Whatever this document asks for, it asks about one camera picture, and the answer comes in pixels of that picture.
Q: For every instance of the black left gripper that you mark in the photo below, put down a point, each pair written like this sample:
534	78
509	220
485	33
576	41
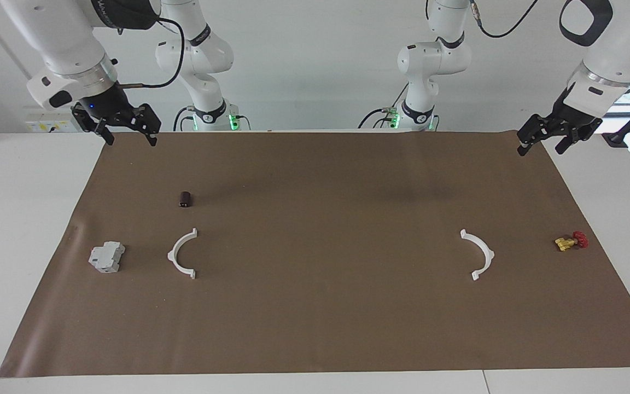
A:
569	120

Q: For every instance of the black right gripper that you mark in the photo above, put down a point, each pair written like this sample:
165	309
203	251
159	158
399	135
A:
110	106

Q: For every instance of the white half pipe clamp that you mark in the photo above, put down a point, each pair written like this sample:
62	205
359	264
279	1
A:
485	250
177	250

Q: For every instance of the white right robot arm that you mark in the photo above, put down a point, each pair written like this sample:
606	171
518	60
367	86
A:
69	44

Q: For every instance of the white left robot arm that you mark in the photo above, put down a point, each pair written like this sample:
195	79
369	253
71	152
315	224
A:
610	60

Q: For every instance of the dark brown small cylinder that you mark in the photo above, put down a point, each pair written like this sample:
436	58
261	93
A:
185	199

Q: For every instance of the grey circuit breaker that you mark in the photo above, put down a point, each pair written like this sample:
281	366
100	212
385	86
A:
105	257

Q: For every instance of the brown table mat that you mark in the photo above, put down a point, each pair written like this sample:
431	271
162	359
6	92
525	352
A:
320	306

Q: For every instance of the white wall socket box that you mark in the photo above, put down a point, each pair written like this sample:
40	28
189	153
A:
47	125

